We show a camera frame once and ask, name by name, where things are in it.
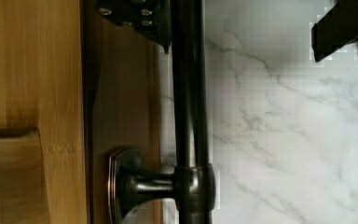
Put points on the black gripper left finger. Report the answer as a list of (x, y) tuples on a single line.
[(149, 18)]

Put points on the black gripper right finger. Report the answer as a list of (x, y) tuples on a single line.
[(336, 29)]

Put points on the bamboo drawer box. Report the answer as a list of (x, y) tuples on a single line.
[(73, 88)]

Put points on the black metal drawer handle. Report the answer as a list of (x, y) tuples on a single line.
[(192, 183)]

